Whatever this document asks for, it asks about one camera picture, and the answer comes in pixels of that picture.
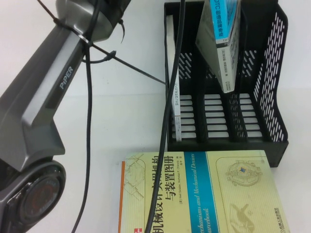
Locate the blue and grey book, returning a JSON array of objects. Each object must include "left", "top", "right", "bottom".
[{"left": 195, "top": 0, "right": 243, "bottom": 94}]

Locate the thin white book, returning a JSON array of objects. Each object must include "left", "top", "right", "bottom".
[{"left": 166, "top": 15, "right": 182, "bottom": 142}]

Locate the yellow-green mechanical devices book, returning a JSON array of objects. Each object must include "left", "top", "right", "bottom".
[{"left": 118, "top": 150, "right": 290, "bottom": 233}]

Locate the black perforated plastic book stand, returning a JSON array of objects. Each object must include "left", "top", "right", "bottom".
[{"left": 164, "top": 0, "right": 290, "bottom": 168}]

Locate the black zip tie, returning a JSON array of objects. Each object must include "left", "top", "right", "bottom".
[
  {"left": 84, "top": 50, "right": 117, "bottom": 64},
  {"left": 119, "top": 18, "right": 126, "bottom": 45},
  {"left": 53, "top": 18, "right": 92, "bottom": 47}
]

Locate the thin black wire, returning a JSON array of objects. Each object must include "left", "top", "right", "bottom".
[{"left": 36, "top": 0, "right": 169, "bottom": 85}]

